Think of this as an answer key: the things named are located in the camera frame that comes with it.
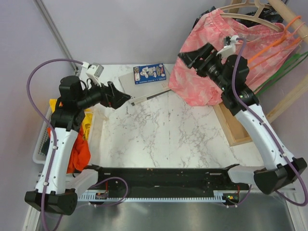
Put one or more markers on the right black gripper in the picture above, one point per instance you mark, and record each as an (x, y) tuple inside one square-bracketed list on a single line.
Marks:
[(192, 58)]

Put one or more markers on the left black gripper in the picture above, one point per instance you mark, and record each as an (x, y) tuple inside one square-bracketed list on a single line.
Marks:
[(111, 96)]

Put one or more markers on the pink patterned shorts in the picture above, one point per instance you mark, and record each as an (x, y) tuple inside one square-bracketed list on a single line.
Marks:
[(213, 28)]

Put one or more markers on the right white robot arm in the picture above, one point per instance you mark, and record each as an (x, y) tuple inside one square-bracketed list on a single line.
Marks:
[(280, 167)]

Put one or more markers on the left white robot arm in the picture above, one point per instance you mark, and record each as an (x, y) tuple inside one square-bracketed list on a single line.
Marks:
[(52, 194)]

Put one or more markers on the orange plastic hanger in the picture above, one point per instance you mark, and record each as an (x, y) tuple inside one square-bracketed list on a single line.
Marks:
[(285, 36)]

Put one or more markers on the beige hanger under dark shorts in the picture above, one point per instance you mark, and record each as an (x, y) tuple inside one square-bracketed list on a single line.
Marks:
[(255, 3)]

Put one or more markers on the wooden hanger rack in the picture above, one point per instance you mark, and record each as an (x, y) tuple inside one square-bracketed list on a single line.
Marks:
[(233, 130)]

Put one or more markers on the dark leaf-print shorts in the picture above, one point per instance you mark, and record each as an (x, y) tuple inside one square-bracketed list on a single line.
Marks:
[(270, 15)]

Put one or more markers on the green plastic hanger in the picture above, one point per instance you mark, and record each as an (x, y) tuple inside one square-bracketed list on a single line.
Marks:
[(295, 60)]

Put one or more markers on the grey book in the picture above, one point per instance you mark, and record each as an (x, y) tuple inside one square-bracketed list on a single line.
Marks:
[(142, 92)]

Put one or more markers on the yellow garment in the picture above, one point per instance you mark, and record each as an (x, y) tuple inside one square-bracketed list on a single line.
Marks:
[(86, 123)]

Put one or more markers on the blue booklet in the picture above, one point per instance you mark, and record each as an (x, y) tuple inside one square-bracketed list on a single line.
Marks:
[(149, 73)]

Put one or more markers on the orange garment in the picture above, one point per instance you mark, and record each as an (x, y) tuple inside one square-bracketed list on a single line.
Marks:
[(80, 155)]

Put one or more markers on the white laundry basket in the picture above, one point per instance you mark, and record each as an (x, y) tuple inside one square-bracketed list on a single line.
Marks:
[(39, 157)]

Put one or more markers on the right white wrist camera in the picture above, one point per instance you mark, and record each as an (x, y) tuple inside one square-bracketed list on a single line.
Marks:
[(229, 47)]

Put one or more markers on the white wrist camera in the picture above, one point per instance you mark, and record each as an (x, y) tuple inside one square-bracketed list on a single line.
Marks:
[(92, 71), (229, 47)]

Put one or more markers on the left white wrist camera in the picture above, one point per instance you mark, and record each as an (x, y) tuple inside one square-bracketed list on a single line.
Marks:
[(92, 71)]

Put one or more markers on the pink wire hanger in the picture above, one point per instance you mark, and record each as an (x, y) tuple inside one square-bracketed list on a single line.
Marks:
[(278, 60)]

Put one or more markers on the aluminium frame post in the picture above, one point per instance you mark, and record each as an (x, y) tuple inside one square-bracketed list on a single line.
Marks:
[(53, 28)]

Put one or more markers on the white slotted cable duct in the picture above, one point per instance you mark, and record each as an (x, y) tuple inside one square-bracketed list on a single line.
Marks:
[(99, 197)]

